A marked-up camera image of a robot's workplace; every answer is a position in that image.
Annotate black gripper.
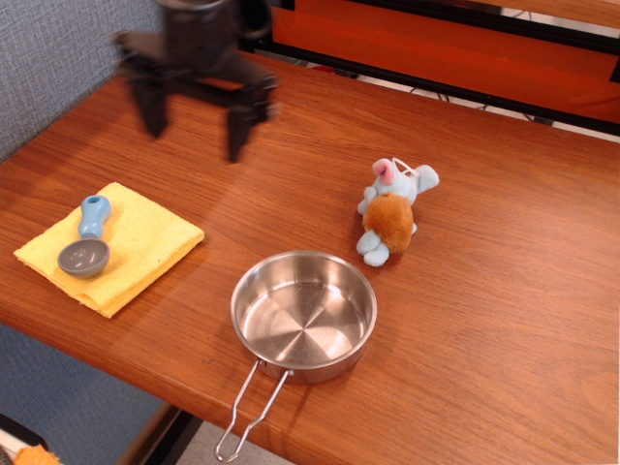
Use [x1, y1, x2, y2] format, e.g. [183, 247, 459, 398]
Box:
[113, 1, 277, 163]

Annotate blue handled grey spoon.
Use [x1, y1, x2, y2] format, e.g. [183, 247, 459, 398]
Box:
[57, 195, 111, 279]

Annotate yellow folded cloth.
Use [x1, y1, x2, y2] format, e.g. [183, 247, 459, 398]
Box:
[14, 182, 204, 318]

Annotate blue and brown plush toy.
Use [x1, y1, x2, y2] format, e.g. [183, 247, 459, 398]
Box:
[356, 158, 440, 267]

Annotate orange fuzzy object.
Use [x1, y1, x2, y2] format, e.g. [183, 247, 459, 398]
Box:
[14, 446, 61, 465]

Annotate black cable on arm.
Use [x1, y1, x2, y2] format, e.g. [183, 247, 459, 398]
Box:
[236, 0, 273, 41]

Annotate steel pan with wire handle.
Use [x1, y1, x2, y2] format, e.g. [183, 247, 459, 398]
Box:
[214, 250, 378, 464]

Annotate black metal frame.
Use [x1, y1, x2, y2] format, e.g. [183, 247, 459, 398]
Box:
[249, 1, 619, 135]

